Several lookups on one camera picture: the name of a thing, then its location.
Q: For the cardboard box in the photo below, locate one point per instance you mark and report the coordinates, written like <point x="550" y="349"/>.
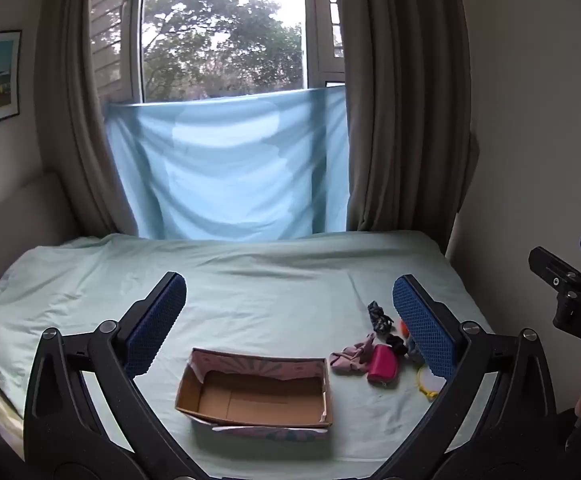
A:
<point x="250" y="400"/>

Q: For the black fabric scrunchie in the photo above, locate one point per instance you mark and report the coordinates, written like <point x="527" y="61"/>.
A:
<point x="396" y="342"/>

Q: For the brown curtain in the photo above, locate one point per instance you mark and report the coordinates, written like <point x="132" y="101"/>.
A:
<point x="80" y="110"/>
<point x="410" y="110"/>

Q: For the light blue hanging cloth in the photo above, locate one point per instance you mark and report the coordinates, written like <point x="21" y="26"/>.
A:
<point x="220" y="185"/>

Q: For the white window frame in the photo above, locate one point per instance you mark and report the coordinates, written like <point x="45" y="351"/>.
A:
<point x="131" y="35"/>

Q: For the orange fluffy pompom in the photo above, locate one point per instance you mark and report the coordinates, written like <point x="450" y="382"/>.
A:
<point x="403" y="327"/>

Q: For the dark patterned scrunchie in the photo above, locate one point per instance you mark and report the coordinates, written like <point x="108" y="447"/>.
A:
<point x="379" y="317"/>

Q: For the tree outside window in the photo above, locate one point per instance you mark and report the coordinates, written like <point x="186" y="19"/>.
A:
<point x="210" y="35"/>

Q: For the yellow rimmed round pad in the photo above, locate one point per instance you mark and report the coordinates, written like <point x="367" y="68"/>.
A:
<point x="433" y="385"/>

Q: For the brown left curtain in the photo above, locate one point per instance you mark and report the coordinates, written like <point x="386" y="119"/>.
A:
<point x="80" y="110"/>

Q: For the beige headboard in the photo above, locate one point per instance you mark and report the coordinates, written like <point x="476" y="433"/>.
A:
<point x="20" y="225"/>

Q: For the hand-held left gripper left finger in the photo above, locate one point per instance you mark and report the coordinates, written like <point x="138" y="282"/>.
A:
<point x="155" y="325"/>

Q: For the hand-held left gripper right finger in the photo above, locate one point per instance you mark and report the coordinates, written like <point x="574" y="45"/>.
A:
<point x="425" y="330"/>

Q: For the grey fuzzy sock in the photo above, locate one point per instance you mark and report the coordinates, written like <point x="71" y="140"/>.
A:
<point x="413" y="352"/>

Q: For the pink fabric bow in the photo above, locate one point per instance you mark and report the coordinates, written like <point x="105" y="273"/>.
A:
<point x="350" y="360"/>

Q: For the magenta pouch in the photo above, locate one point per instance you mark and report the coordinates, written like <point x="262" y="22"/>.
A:
<point x="383" y="365"/>

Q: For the brown right curtain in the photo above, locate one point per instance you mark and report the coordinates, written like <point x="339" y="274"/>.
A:
<point x="410" y="110"/>

